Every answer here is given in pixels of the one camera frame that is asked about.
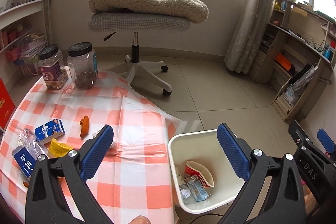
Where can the orange box on desk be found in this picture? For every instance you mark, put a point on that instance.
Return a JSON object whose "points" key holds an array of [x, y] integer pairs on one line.
{"points": [[283, 61]]}

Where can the white plastic trash bin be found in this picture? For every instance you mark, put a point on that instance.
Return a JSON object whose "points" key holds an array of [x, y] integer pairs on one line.
{"points": [[200, 152]]}

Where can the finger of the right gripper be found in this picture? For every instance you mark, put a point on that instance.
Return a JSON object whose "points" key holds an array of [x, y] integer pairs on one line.
{"points": [[326, 141]]}

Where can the clear jar purple label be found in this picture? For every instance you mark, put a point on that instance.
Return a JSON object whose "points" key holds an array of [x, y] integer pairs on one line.
{"points": [[51, 65]]}

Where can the light blue milk carton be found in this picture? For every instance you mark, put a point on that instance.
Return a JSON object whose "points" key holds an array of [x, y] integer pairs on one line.
{"points": [[197, 189]]}

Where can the beige fleece blanket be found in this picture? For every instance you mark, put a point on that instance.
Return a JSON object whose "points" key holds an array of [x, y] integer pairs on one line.
{"points": [[194, 10]]}

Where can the red white paper cup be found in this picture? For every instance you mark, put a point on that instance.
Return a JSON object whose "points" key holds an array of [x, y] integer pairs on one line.
{"points": [[204, 175]]}

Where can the white patterned tissue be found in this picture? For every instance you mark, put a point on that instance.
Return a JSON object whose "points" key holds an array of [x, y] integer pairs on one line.
{"points": [[29, 140]]}

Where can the orange peel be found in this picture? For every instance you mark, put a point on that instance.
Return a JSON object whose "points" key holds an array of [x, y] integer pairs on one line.
{"points": [[84, 123]]}

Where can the wooden computer desk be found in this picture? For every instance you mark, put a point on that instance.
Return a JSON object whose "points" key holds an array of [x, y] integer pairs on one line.
{"points": [[307, 39]]}

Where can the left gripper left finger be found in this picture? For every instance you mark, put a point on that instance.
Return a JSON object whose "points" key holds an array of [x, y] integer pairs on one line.
{"points": [[45, 200]]}

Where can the grey mesh office chair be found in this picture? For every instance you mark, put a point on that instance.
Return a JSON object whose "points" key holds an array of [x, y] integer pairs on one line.
{"points": [[124, 20]]}

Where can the clear jar with brown nuts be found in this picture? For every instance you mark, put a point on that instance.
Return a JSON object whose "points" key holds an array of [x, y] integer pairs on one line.
{"points": [[83, 65]]}

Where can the white patterned paper cup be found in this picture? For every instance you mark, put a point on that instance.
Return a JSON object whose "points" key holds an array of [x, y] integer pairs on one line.
{"points": [[180, 177]]}

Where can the red gift box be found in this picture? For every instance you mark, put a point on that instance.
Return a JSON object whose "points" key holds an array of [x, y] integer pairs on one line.
{"points": [[7, 106]]}

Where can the white bookshelf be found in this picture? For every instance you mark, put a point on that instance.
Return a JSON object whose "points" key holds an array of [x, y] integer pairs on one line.
{"points": [[16, 22]]}

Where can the dark blue paper box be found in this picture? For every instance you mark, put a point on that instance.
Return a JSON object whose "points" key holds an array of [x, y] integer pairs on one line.
{"points": [[25, 161]]}

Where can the pink white checkered tablecloth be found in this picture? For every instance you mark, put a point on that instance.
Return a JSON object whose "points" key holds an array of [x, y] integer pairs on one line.
{"points": [[118, 167]]}

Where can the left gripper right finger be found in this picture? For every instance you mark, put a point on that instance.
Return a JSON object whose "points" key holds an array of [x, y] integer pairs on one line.
{"points": [[284, 201]]}

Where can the yellow snack wrapper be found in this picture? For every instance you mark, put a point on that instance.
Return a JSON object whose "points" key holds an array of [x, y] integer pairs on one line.
{"points": [[58, 149]]}

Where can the beige lace curtain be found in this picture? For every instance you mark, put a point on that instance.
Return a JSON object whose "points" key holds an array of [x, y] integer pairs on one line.
{"points": [[246, 39]]}

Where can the blue white snack box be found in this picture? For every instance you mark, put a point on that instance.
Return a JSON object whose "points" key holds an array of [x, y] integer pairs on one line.
{"points": [[48, 131]]}

